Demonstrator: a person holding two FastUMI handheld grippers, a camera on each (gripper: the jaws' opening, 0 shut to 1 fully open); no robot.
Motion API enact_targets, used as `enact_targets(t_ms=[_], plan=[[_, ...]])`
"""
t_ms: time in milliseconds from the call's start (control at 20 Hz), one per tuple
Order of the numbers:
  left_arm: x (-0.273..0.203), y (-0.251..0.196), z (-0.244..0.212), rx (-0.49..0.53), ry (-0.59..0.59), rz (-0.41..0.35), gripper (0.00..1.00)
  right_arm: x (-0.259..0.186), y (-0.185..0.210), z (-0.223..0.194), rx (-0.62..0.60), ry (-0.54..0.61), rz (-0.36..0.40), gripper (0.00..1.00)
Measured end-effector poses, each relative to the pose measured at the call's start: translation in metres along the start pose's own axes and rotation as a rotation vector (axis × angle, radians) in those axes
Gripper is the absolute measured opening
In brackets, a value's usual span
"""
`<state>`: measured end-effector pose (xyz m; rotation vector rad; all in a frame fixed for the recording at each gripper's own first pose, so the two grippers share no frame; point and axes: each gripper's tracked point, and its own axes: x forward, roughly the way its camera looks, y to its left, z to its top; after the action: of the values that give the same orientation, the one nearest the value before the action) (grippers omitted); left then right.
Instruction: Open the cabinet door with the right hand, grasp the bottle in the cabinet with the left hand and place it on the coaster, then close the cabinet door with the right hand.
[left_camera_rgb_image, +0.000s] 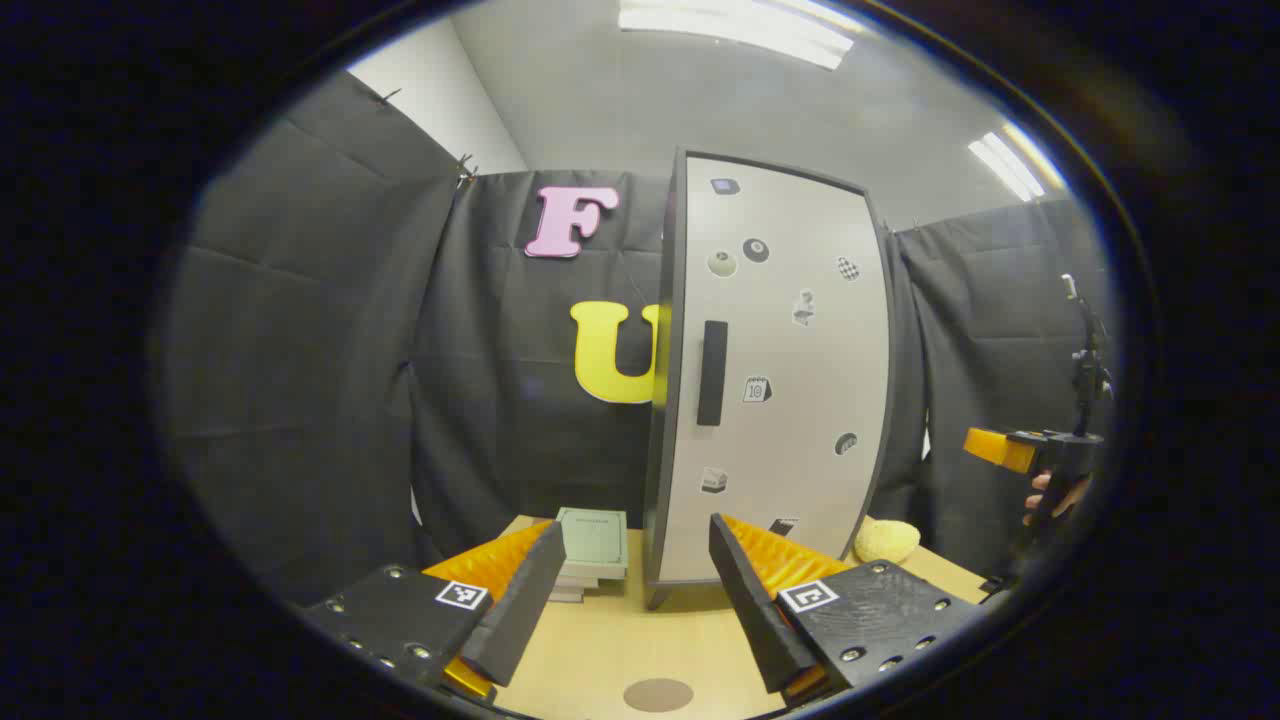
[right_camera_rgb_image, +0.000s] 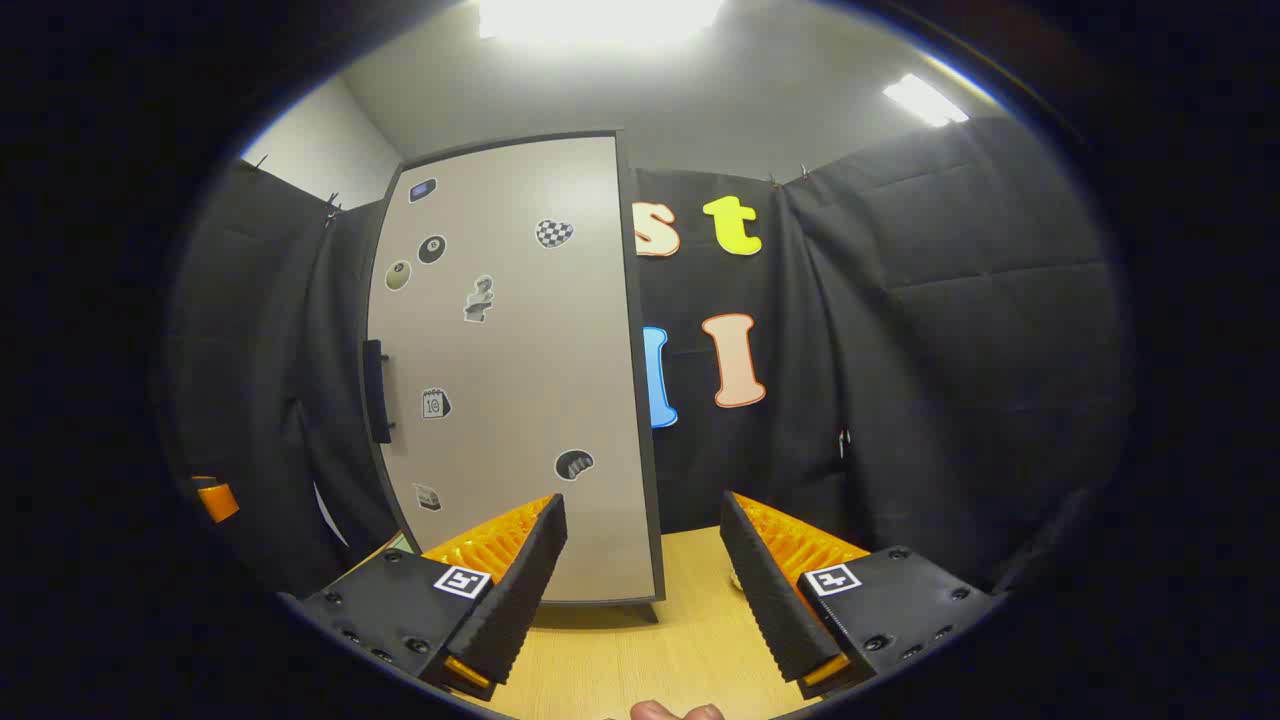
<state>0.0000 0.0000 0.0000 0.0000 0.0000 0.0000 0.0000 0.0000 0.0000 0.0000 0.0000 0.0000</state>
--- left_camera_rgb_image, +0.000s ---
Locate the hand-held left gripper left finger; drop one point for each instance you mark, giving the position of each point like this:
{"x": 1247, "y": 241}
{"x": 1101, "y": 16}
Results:
{"x": 520, "y": 610}

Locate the small ceiling light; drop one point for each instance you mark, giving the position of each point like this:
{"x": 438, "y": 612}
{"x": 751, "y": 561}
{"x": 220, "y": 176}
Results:
{"x": 1012, "y": 165}

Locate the brown round coaster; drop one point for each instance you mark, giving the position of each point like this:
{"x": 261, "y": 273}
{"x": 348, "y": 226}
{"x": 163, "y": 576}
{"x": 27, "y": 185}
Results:
{"x": 658, "y": 694}

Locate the yellow plush toy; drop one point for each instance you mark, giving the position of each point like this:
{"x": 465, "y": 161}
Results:
{"x": 886, "y": 540}

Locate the metal cloth clip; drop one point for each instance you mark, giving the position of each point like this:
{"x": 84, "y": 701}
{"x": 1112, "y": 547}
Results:
{"x": 388, "y": 95}
{"x": 466, "y": 170}

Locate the green book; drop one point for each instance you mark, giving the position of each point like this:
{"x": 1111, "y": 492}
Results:
{"x": 592, "y": 540}

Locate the black backdrop cloth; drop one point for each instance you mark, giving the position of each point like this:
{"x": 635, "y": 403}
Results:
{"x": 320, "y": 350}

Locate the long ceiling light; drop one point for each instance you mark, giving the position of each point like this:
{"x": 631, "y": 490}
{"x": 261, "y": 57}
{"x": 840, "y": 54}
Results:
{"x": 735, "y": 25}

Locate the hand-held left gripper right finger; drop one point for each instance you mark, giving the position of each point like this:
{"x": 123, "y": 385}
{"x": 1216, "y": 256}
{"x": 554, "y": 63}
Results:
{"x": 750, "y": 610}

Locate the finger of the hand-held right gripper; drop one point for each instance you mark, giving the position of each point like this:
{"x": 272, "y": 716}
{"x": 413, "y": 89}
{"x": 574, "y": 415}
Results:
{"x": 1000, "y": 448}

